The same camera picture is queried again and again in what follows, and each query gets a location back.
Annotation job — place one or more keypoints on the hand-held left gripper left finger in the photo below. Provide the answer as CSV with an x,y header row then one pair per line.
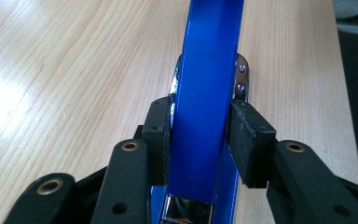
x,y
158,140

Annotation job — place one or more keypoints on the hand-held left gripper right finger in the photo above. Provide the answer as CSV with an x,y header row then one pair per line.
x,y
251,146

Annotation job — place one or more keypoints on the blue stapler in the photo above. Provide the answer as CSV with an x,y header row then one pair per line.
x,y
208,93

